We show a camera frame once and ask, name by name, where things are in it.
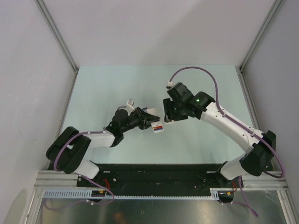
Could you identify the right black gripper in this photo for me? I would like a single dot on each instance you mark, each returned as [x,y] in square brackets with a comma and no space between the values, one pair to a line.
[169,115]

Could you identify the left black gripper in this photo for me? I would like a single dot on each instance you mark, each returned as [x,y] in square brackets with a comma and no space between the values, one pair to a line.
[145,119]

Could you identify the white red remote control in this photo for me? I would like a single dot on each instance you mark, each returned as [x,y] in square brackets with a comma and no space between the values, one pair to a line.
[155,112]

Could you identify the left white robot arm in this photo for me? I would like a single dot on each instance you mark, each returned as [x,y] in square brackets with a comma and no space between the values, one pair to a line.
[68,150]

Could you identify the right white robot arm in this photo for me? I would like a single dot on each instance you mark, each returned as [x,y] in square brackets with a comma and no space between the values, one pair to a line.
[258,146]

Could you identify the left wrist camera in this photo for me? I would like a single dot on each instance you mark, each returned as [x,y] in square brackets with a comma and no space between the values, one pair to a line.
[130,105]

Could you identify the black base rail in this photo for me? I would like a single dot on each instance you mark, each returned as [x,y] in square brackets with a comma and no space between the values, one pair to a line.
[158,179]

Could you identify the grey cable duct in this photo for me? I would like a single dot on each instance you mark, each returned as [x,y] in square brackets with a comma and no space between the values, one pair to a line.
[99,194]

